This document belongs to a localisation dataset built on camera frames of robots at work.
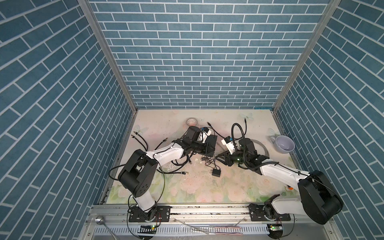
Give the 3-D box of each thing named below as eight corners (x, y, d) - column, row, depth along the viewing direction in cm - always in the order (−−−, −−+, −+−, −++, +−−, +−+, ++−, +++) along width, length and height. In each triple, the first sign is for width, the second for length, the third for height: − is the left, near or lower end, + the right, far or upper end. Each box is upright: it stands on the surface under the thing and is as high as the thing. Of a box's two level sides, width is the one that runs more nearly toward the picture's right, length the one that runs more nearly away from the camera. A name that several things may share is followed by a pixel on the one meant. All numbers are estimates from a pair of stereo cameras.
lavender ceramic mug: (273, 155, 97) (278, 149, 92) (268, 140, 104) (272, 135, 99) (292, 155, 97) (298, 149, 92) (286, 140, 104) (290, 135, 99)
